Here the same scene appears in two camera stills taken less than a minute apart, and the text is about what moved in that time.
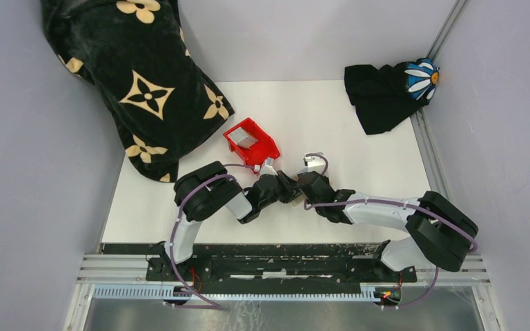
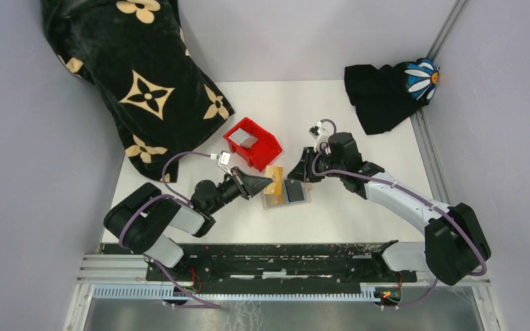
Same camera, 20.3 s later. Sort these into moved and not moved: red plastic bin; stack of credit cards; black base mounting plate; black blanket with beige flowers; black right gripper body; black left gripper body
Moved: black left gripper body; black right gripper body
Not moved: red plastic bin; black base mounting plate; stack of credit cards; black blanket with beige flowers
